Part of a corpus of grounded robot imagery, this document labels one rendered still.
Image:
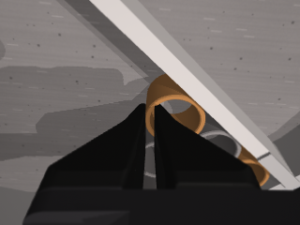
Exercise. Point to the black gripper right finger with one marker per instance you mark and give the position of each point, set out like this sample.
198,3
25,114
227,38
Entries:
186,160

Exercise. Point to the bronze bushing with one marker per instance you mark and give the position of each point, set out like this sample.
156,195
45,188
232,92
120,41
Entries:
261,173
165,88

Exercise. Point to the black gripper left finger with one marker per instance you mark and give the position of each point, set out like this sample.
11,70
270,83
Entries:
114,158

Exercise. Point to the grey metal bushing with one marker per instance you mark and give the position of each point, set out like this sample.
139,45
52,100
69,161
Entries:
149,164
149,182
224,139

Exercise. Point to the grey round turntable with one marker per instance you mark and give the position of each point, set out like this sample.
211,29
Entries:
68,74

